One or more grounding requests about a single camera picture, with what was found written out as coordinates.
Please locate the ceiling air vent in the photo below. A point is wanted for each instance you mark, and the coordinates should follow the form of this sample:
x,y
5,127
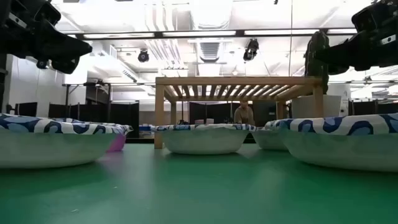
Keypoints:
x,y
209,51

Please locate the dark vertical post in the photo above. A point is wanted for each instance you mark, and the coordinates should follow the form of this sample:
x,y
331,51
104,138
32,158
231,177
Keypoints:
x,y
2,87

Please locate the tall green cactus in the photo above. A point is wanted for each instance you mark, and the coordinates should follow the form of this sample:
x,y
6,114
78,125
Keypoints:
x,y
317,39

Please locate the black ceiling spotlight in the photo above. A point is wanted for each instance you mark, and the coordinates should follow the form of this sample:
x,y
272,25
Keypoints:
x,y
143,56
42,64
251,49

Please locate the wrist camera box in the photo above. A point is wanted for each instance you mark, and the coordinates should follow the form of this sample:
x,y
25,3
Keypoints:
x,y
367,17
46,12

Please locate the wooden slatted shelf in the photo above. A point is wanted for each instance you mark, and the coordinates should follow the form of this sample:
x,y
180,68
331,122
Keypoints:
x,y
236,81

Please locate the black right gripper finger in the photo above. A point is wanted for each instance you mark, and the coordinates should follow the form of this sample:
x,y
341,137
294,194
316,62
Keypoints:
x,y
338,69
351,53

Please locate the person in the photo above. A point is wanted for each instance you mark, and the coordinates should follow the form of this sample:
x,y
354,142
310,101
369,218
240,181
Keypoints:
x,y
244,115

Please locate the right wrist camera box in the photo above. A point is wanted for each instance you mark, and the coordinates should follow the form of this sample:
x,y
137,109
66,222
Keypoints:
x,y
367,17

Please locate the blue patterned white paper bowl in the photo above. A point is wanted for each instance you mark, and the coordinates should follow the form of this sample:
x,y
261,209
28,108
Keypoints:
x,y
46,149
269,140
203,140
125,127
342,149

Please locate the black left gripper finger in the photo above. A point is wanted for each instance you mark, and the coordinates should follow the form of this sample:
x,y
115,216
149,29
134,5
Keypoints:
x,y
66,46
66,66

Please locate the long ceiling light rail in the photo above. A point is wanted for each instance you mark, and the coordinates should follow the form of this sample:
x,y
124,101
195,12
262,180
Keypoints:
x,y
199,33

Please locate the pink plastic bowl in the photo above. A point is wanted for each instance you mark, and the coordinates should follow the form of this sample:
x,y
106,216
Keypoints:
x,y
116,143

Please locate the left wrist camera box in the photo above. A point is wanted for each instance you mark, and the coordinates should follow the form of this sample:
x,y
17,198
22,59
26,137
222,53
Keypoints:
x,y
46,12

